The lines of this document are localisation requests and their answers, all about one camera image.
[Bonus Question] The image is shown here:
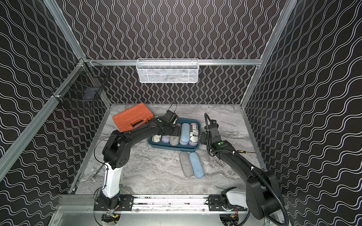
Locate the newspaper print glasses case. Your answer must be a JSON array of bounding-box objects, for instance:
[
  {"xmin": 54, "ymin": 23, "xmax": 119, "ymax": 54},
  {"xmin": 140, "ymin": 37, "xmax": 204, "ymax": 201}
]
[{"xmin": 189, "ymin": 123, "xmax": 199, "ymax": 142}]

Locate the lavender fabric glasses case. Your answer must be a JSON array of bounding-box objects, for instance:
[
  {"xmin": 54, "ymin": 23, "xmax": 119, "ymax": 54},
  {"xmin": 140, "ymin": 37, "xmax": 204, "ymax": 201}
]
[
  {"xmin": 189, "ymin": 141, "xmax": 198, "ymax": 147},
  {"xmin": 161, "ymin": 135, "xmax": 170, "ymax": 144}
]

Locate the cream map print glasses case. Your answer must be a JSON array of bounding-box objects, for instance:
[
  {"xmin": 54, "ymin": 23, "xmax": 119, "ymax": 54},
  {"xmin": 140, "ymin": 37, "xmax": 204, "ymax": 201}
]
[{"xmin": 152, "ymin": 135, "xmax": 162, "ymax": 143}]

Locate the light blue glasses case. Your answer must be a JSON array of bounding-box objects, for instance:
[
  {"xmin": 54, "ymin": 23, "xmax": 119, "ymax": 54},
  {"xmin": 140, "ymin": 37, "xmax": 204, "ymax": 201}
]
[
  {"xmin": 179, "ymin": 123, "xmax": 190, "ymax": 146},
  {"xmin": 189, "ymin": 152, "xmax": 204, "ymax": 178}
]

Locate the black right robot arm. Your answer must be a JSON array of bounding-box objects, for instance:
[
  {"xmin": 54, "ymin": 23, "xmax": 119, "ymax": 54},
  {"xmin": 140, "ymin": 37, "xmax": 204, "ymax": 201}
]
[{"xmin": 200, "ymin": 114, "xmax": 289, "ymax": 226}]

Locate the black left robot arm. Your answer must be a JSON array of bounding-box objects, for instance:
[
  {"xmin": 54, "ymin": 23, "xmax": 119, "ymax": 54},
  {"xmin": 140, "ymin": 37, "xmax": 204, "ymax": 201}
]
[{"xmin": 96, "ymin": 110, "xmax": 181, "ymax": 210}]

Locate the teal plastic storage tray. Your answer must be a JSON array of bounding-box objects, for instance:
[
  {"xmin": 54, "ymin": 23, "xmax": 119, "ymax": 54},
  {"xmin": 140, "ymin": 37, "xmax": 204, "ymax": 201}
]
[{"xmin": 147, "ymin": 118, "xmax": 201, "ymax": 152}]

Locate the orange plastic tool case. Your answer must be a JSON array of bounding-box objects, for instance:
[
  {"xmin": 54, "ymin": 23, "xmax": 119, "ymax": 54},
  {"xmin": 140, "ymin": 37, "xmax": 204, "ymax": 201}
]
[{"xmin": 112, "ymin": 103, "xmax": 154, "ymax": 132}]

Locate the metal wrench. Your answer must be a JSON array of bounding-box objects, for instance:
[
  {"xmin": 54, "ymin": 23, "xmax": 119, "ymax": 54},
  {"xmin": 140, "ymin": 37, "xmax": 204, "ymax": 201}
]
[{"xmin": 90, "ymin": 163, "xmax": 105, "ymax": 181}]

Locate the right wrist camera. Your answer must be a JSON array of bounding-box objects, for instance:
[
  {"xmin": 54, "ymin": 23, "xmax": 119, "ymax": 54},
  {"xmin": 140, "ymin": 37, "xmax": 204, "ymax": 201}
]
[{"xmin": 204, "ymin": 113, "xmax": 217, "ymax": 131}]

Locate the yellow handled screwdriver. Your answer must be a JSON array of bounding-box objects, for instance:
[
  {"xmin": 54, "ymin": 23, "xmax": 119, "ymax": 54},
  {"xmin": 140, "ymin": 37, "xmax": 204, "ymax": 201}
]
[{"xmin": 237, "ymin": 150, "xmax": 255, "ymax": 153}]

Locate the white wire mesh basket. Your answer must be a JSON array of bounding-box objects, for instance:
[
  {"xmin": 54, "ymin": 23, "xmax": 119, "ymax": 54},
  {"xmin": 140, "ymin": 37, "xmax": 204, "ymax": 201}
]
[{"xmin": 136, "ymin": 58, "xmax": 200, "ymax": 83}]

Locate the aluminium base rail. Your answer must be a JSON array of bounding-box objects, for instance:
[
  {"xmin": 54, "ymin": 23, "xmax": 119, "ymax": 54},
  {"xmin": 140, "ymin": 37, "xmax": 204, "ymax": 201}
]
[{"xmin": 56, "ymin": 193, "xmax": 283, "ymax": 213}]

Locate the black wire mesh basket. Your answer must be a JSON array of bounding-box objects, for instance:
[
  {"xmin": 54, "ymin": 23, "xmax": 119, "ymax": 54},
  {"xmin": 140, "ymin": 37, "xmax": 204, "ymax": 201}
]
[{"xmin": 53, "ymin": 60, "xmax": 111, "ymax": 113}]

